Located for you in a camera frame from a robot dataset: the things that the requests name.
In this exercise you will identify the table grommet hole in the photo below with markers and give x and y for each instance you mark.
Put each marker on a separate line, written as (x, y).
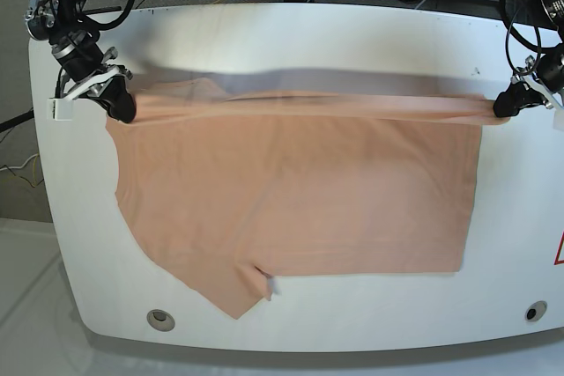
(536, 311)
(160, 320)

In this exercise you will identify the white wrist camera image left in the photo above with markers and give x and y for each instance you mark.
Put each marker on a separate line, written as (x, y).
(60, 110)

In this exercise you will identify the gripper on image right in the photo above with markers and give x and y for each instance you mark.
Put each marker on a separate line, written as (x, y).
(533, 87)

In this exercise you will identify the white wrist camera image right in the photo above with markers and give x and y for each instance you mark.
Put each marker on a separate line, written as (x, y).
(558, 120)

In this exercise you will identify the red triangle sticker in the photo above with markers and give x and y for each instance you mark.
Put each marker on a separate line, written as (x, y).
(559, 258)

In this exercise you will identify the left table grommet hole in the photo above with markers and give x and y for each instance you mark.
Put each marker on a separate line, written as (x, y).
(160, 320)

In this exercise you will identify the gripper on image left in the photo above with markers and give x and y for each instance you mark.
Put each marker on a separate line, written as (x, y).
(85, 71)

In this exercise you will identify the peach T-shirt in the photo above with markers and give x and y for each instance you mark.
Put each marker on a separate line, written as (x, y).
(226, 192)

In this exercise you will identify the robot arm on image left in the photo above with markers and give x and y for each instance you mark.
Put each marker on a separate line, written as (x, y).
(53, 20)

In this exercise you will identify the black bar at left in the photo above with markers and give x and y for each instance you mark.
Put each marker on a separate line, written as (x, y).
(17, 120)

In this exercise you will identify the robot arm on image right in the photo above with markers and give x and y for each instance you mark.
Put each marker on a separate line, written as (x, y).
(522, 20)

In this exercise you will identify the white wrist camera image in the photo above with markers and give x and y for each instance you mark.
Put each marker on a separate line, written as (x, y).
(558, 120)
(60, 110)

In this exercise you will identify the right table grommet hole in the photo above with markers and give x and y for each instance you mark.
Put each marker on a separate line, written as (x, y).
(536, 311)

